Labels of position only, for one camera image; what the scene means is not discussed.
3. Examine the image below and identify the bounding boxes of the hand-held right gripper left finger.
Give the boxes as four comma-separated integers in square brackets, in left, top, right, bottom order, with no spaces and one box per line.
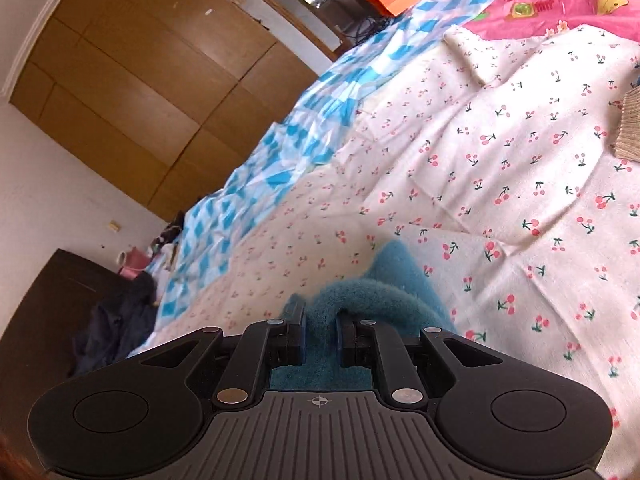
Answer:
[141,299,307,407]

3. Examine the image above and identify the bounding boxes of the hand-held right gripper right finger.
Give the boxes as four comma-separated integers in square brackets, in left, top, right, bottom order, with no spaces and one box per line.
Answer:
[335,309,504,407]

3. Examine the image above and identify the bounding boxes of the teal fleece garment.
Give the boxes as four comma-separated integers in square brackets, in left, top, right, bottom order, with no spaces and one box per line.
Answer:
[270,240,458,391]

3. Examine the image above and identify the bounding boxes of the dark navy jacket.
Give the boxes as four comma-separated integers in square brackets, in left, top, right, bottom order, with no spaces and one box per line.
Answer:
[72,272,160,376]

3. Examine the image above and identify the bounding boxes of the pink cup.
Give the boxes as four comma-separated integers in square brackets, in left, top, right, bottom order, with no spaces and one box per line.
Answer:
[117,246,151,279]

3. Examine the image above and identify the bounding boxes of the blue checked blanket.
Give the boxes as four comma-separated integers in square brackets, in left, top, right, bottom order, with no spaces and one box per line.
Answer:
[150,0,516,321]

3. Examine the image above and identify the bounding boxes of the cherry print bed sheet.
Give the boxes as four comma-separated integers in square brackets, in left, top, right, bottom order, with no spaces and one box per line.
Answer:
[127,24,640,480]

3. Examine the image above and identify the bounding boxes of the dark wooden headboard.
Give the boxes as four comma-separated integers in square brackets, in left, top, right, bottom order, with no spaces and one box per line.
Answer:
[0,248,146,378]

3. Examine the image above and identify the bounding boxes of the wooden wardrobe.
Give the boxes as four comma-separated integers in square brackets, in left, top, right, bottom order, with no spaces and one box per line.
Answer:
[9,0,335,221]

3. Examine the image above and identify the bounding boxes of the beige knitted cloth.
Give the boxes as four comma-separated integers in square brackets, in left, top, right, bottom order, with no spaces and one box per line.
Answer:
[614,87,640,162]

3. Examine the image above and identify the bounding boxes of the pink cartoon print blanket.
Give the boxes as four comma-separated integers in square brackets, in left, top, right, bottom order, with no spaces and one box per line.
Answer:
[460,0,640,43]

